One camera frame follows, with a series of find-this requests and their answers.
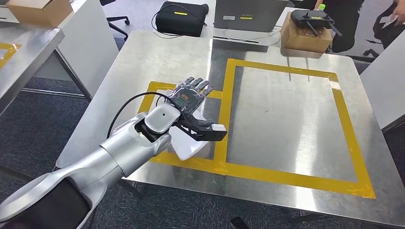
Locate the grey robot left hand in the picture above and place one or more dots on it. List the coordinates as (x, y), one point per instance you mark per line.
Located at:
(189, 98)

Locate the white curved plastic part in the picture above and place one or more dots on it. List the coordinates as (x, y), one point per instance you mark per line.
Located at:
(189, 148)

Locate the steel workbench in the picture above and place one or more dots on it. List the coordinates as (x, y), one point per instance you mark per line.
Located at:
(31, 47)
(284, 126)

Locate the black carry case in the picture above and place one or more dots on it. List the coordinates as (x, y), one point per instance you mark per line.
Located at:
(180, 23)

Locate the black office chair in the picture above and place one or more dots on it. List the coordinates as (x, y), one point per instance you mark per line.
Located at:
(117, 27)

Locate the grey laptop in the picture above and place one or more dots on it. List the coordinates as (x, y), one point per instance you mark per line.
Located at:
(250, 12)

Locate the white cabinet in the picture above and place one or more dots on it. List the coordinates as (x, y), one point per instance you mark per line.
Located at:
(88, 47)

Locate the brown cardboard box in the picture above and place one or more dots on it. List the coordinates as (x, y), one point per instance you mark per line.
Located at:
(303, 41)
(38, 12)

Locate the person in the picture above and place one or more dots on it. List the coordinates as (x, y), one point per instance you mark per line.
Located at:
(345, 19)
(386, 31)

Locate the black chair base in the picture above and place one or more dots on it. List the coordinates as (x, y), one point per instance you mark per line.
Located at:
(367, 57)

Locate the white desk panel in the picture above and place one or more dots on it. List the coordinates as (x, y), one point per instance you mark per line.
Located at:
(386, 82)

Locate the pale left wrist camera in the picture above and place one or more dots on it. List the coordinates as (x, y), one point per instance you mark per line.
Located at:
(219, 127)

